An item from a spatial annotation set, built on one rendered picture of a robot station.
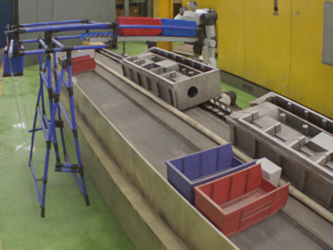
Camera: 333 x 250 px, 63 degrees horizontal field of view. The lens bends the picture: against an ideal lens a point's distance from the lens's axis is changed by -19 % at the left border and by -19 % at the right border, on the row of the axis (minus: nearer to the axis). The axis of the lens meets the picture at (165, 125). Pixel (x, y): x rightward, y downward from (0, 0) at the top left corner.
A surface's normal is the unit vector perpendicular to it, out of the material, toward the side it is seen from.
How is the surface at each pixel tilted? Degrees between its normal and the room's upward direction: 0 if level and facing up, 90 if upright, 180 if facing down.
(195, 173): 88
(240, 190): 88
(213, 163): 88
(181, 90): 90
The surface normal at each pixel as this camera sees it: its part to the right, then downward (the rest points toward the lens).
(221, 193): 0.46, 0.32
